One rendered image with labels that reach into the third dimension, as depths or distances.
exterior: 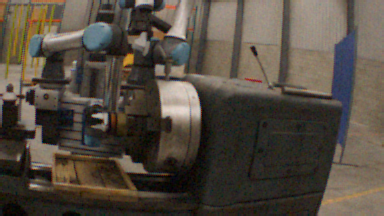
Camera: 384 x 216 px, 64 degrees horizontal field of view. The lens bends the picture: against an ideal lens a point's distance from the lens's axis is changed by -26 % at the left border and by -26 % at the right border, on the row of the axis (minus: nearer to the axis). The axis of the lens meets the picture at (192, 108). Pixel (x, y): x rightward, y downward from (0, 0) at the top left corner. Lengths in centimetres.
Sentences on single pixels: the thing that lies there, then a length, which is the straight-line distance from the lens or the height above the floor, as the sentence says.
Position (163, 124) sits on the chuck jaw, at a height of 112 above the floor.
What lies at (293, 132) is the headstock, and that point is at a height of 112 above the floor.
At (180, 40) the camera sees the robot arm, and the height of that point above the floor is 139.
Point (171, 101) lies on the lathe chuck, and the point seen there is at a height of 118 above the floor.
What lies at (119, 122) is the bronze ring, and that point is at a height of 109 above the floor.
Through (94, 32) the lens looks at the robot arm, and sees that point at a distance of 149.
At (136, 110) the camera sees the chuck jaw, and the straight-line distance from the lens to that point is 134.
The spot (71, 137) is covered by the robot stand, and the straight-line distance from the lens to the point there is 189.
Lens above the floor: 133
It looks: 8 degrees down
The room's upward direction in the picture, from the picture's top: 7 degrees clockwise
